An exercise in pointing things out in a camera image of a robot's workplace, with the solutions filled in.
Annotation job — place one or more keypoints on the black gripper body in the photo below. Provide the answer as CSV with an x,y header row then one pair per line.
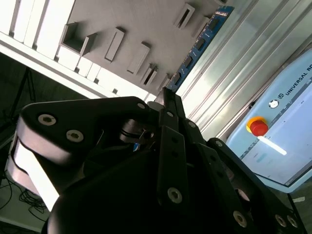
x,y
109,207

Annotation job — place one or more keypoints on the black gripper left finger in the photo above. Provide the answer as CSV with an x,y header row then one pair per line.
x,y
73,112

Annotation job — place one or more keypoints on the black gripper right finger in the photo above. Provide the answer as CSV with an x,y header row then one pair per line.
x,y
217,156

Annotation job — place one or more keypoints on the blue RAM stick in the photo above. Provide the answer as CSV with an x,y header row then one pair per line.
x,y
200,45

